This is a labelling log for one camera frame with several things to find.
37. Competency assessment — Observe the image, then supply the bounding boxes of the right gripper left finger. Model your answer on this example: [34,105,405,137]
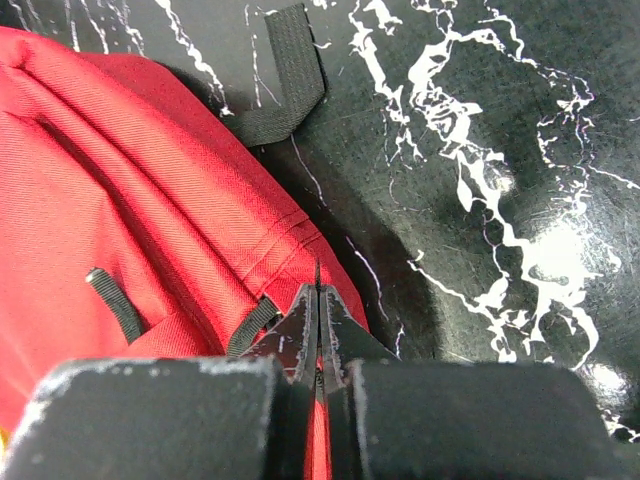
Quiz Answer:
[1,285,318,479]

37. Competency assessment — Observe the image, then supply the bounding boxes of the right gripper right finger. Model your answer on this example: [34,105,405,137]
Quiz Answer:
[319,287,639,479]

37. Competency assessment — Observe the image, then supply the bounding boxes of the red student backpack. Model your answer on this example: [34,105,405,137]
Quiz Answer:
[1,5,369,479]

